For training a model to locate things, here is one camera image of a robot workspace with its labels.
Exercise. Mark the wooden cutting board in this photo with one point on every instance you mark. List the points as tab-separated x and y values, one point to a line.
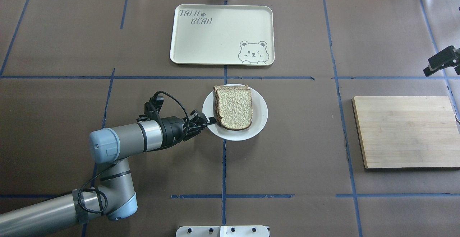
407	131

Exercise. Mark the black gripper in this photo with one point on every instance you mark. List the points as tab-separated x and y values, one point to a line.
173	131

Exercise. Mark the white round plate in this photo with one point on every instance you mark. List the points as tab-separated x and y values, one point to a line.
259	119

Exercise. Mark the white mounting base plate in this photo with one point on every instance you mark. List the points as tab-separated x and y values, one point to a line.
224	231

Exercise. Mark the cream bear serving tray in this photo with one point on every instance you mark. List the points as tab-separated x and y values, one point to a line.
205	34

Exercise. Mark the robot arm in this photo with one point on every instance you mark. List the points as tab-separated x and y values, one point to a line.
115	196

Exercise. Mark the bread slice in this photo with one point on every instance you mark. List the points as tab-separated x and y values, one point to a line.
233	108
225	87

